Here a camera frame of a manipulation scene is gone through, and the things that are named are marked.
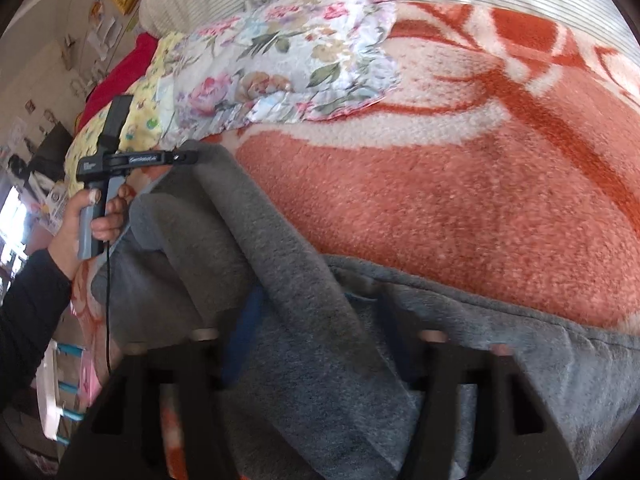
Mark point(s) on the person's left forearm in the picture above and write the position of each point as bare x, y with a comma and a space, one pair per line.
30, 325

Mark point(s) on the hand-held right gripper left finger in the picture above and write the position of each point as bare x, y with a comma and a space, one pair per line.
242, 345

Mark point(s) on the person's left hand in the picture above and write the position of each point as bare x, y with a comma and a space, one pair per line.
67, 230

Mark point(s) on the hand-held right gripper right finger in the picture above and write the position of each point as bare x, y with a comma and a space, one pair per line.
407, 355

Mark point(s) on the yellow bear print pillow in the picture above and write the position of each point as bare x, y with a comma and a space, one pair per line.
145, 110

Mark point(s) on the orange and white blanket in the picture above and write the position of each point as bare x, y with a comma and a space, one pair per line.
450, 185

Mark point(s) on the floral pillow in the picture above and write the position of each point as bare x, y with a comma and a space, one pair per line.
290, 60

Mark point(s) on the papers on wall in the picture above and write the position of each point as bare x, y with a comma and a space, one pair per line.
100, 30

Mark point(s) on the grey pants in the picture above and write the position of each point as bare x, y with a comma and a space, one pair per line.
310, 360

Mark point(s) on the red cloth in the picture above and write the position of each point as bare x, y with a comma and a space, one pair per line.
117, 77

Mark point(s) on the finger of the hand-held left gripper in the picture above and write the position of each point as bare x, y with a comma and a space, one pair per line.
186, 158

